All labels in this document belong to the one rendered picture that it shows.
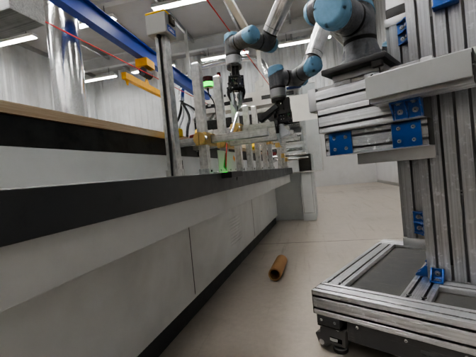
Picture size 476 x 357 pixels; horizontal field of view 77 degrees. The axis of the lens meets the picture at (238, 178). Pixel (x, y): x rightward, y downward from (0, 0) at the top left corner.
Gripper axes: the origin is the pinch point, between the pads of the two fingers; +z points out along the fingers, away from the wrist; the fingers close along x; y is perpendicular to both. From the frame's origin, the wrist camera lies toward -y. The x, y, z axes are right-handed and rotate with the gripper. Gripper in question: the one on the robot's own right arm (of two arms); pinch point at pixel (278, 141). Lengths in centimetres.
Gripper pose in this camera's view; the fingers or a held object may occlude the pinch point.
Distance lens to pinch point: 145.7
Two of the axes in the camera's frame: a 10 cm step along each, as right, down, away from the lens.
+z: 1.1, 9.9, 0.1
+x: 2.8, -0.5, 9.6
